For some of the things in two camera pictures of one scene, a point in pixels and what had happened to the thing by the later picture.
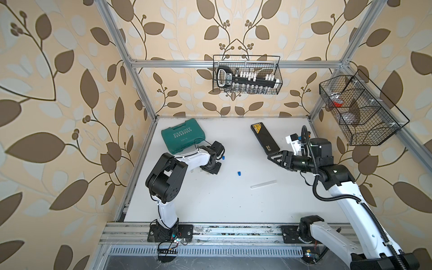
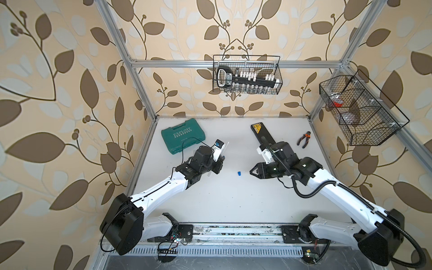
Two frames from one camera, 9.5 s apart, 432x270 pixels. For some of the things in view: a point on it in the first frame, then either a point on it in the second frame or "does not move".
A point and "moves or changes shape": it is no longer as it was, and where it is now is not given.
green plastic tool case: [183, 136] does not move
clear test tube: [264, 184] moves or changes shape
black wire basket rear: [246, 74] does not move
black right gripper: [285, 154] → [261, 170]
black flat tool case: [267, 142] does not move
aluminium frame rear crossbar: [236, 64] does not move
